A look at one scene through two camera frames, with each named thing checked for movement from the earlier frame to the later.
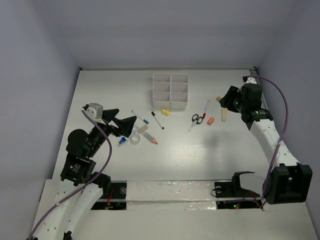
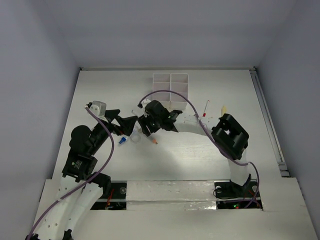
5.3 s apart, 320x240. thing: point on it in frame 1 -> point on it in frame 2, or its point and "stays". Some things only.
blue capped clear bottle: x=123 y=139 stays
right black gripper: x=226 y=101 -> x=144 y=120
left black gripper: x=125 y=125 stays
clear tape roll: x=135 y=139 stays
